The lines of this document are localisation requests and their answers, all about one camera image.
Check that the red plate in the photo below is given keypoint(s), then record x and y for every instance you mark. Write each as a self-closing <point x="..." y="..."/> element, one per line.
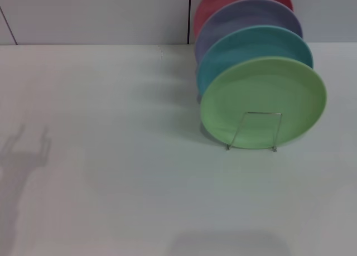
<point x="220" y="0"/>

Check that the purple plate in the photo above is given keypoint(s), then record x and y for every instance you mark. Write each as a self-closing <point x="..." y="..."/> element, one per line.
<point x="245" y="14"/>

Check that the light blue plate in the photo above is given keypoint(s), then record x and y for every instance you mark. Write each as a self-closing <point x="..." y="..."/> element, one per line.
<point x="245" y="47"/>

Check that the green plate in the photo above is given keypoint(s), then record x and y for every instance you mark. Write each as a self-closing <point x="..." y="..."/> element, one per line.
<point x="293" y="94"/>

